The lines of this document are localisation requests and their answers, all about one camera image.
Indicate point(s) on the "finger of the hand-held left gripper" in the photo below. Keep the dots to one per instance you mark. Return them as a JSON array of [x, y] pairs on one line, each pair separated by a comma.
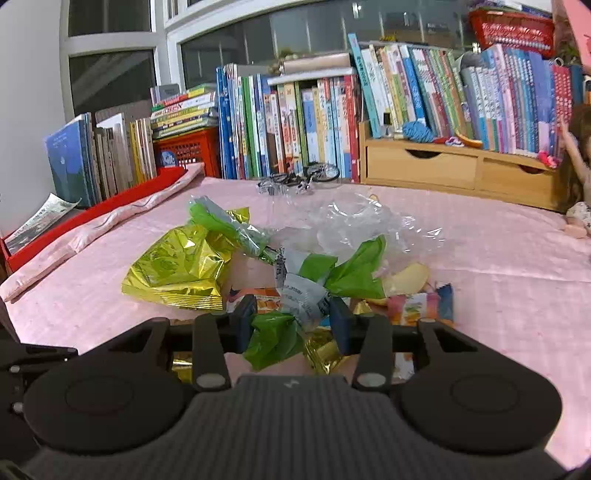
[[37, 355]]

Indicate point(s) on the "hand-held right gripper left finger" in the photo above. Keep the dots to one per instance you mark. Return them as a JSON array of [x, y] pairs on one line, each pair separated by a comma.
[[244, 323]]

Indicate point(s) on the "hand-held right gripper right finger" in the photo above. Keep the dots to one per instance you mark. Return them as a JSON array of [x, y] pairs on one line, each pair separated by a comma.
[[340, 325]]

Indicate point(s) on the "orange snack packet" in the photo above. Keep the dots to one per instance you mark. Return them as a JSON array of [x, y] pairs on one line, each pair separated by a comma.
[[265, 302]]

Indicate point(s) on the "small gold wrapper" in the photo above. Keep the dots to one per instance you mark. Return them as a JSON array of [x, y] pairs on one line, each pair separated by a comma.
[[323, 350]]

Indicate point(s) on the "green clear wrapper white label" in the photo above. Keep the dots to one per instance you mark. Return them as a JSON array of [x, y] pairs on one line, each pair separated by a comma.
[[300, 295]]

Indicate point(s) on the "colourful candy packet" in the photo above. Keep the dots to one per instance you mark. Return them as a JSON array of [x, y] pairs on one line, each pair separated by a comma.
[[415, 307]]

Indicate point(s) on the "yellow wrapper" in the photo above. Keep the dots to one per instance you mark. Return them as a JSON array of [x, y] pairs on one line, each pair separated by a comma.
[[406, 279]]

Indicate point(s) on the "gold foil snack bag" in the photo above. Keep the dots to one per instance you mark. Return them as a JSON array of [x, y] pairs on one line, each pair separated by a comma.
[[175, 267]]

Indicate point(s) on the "clear plastic bag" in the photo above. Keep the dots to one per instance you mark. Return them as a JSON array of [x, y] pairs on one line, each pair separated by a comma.
[[351, 221]]

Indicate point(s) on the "folded magazine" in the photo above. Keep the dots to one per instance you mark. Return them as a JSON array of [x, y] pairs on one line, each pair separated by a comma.
[[41, 221]]

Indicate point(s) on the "black toy bicycle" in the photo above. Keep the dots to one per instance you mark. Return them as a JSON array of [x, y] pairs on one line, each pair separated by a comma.
[[300, 177]]

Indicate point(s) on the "wooden drawer organizer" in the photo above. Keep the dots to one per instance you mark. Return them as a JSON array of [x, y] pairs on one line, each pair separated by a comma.
[[415, 168]]

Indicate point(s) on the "red plastic crate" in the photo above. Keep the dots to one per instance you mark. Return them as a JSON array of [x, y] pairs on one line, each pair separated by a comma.
[[198, 150]]

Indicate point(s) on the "row of upright books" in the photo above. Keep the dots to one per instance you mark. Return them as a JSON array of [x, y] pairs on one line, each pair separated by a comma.
[[69, 161], [286, 134], [508, 101]]

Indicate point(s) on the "blue yarn ball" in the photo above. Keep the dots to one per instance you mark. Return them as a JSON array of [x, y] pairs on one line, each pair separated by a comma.
[[418, 131]]

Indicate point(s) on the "stack of flat books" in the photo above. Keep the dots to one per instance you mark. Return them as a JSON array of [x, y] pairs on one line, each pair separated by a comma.
[[184, 113]]

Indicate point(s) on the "small colourful toy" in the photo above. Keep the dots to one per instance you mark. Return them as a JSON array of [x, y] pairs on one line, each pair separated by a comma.
[[461, 140]]

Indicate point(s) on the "beige paper roll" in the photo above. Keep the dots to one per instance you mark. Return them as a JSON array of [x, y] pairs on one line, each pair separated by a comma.
[[318, 62]]

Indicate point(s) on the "small pink toy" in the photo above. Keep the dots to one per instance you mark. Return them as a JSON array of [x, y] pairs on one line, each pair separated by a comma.
[[548, 159]]

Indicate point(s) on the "white framed window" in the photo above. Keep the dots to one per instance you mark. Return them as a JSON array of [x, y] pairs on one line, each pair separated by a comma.
[[115, 78]]

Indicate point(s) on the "red plastic basket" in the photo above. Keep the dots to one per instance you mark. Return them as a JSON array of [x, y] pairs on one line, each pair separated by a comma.
[[512, 32]]

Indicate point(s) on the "pink board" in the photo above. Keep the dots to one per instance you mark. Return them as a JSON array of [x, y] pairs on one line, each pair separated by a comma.
[[579, 27]]

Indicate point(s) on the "red bed rail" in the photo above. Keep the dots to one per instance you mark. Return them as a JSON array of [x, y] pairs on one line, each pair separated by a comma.
[[37, 256]]

